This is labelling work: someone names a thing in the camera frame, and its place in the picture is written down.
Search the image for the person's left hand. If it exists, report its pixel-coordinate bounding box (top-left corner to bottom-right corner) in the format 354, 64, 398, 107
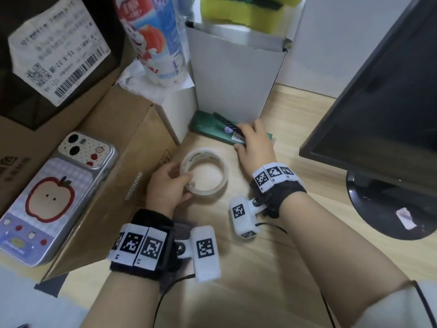
145, 164, 195, 219

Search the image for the person's right hand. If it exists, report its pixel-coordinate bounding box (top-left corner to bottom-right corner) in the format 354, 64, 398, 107
234, 119, 278, 176

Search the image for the black utility knife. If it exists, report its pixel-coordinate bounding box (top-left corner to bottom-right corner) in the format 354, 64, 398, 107
212, 112, 247, 144

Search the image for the clear tape roll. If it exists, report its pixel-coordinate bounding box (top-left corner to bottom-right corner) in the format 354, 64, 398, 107
180, 148, 229, 196

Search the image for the person's left forearm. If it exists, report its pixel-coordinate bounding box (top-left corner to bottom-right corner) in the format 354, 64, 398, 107
80, 268, 165, 328

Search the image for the person's right forearm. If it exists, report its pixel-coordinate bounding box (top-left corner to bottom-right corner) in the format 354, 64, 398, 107
276, 191, 416, 328

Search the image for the dark green flat box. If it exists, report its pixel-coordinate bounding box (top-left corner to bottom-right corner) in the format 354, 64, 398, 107
189, 110, 274, 146

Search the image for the black wristband with marker tags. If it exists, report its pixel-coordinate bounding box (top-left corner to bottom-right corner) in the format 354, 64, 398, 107
249, 162, 307, 219
107, 208, 179, 281

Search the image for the white dotted paper strip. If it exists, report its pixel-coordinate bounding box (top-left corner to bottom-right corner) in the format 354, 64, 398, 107
125, 172, 143, 201

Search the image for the tall white open carton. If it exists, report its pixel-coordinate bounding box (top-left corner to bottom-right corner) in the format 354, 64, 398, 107
185, 21, 293, 125

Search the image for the small white box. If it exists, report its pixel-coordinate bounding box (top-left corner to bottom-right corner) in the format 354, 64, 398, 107
153, 86, 199, 145

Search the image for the crumpled white plastic wrap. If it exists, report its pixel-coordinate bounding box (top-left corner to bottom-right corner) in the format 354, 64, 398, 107
116, 59, 196, 105

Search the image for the phone with apple case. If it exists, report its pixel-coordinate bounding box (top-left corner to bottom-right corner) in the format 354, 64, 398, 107
0, 131, 119, 268

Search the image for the yellow and green sponge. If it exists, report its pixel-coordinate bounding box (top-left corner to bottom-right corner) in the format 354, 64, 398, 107
200, 0, 305, 34

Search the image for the cartoon print plastic packet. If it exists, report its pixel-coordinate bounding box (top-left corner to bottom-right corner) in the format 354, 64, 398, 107
114, 0, 192, 88

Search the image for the black round monitor stand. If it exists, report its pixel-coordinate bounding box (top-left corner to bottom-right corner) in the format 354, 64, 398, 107
346, 167, 429, 241

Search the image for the black monitor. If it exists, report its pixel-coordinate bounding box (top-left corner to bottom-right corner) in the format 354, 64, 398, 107
299, 0, 437, 199

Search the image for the brown cardboard box with print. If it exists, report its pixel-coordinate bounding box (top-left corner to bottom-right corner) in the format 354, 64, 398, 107
0, 39, 127, 217

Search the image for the white sticker scrap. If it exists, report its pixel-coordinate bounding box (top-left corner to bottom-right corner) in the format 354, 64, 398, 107
395, 207, 417, 231

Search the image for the black plastic bag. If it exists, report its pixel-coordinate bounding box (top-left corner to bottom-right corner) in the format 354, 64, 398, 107
0, 0, 125, 131

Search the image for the white shipping label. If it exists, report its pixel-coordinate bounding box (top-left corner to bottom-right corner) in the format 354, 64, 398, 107
8, 0, 112, 107

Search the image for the white sleeve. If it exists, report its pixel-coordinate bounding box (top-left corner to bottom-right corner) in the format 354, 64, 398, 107
354, 279, 437, 328

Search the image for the white wrist camera with marker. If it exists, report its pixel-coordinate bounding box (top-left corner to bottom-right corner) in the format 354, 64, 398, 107
228, 195, 267, 240
175, 225, 222, 283

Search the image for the black cable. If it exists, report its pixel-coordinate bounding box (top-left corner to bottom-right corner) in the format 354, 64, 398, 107
152, 273, 197, 328
256, 222, 338, 328

